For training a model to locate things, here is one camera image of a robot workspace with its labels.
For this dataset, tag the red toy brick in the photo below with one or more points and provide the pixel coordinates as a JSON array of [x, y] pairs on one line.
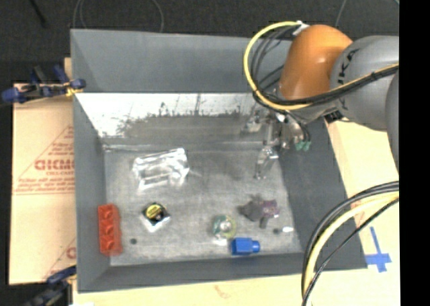
[[109, 229]]

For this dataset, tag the brown cardboard board red print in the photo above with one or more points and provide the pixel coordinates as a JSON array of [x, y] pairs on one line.
[[40, 224]]

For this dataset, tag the yellow black reel white base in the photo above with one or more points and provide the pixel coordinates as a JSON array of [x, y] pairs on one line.
[[154, 215]]

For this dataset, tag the clear plastic box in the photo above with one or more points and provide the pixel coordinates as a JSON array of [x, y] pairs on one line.
[[161, 168]]

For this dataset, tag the green round toy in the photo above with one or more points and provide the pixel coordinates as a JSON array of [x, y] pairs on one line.
[[223, 225]]

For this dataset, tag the grey metal bin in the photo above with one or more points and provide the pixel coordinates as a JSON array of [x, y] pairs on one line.
[[201, 62]]

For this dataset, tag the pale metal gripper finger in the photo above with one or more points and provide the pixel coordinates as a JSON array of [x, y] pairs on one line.
[[272, 156], [260, 168]]

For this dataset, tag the blue toy block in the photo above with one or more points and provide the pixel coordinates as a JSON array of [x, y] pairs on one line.
[[243, 246]]

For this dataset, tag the small white oval piece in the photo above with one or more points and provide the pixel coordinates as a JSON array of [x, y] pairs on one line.
[[288, 229]]

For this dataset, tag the grey and purple toy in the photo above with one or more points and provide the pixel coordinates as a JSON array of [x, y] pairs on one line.
[[257, 210]]

